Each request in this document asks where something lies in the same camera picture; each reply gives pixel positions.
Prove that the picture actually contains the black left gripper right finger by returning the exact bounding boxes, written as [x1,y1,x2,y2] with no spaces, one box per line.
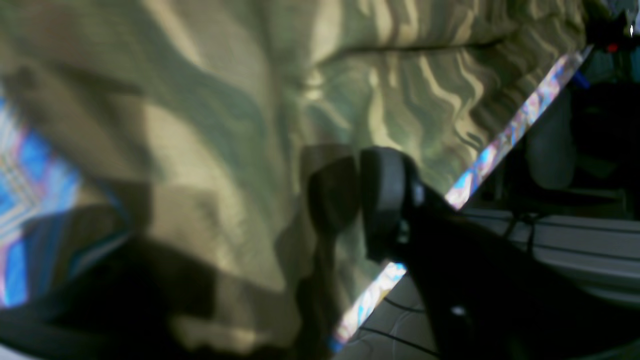
[359,146,639,360]

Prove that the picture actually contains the camouflage T-shirt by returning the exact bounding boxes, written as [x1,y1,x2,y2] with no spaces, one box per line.
[1,0,591,360]

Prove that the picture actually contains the patterned tile tablecloth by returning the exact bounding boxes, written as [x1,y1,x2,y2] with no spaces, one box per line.
[0,45,596,353]

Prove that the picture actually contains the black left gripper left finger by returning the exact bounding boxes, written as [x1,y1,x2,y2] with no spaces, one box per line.
[1,235,301,360]

